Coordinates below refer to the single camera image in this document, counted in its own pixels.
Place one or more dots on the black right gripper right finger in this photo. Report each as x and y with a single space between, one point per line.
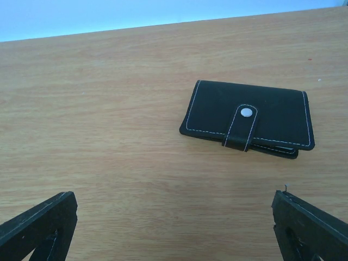
305 232

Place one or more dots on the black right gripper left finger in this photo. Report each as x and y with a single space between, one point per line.
44 232

